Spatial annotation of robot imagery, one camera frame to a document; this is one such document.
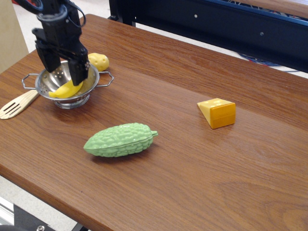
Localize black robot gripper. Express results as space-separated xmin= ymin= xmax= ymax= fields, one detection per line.
xmin=32 ymin=4 xmax=89 ymax=86

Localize yellow toy banana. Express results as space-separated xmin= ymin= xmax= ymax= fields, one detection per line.
xmin=49 ymin=80 xmax=83 ymax=99

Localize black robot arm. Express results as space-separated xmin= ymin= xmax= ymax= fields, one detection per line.
xmin=16 ymin=0 xmax=90 ymax=86

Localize steel colander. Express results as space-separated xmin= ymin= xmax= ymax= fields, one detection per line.
xmin=22 ymin=61 xmax=114 ymax=109

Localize yellow toy potato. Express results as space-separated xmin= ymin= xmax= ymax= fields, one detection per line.
xmin=88 ymin=53 xmax=109 ymax=72

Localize light wooden panel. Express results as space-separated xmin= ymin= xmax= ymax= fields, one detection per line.
xmin=0 ymin=0 xmax=28 ymax=72

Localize wooden slotted spatula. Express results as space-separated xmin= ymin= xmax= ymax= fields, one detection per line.
xmin=0 ymin=90 xmax=39 ymax=120

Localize green toy bitter gourd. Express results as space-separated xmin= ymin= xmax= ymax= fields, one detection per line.
xmin=84 ymin=123 xmax=158 ymax=157

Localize orange toy cheese wedge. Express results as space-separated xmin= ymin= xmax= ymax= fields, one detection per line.
xmin=197 ymin=98 xmax=236 ymax=129

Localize metal table mount bracket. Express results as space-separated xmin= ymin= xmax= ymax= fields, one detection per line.
xmin=0 ymin=197 xmax=88 ymax=231

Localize dark blue metal frame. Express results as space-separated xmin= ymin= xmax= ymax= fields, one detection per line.
xmin=109 ymin=0 xmax=308 ymax=72

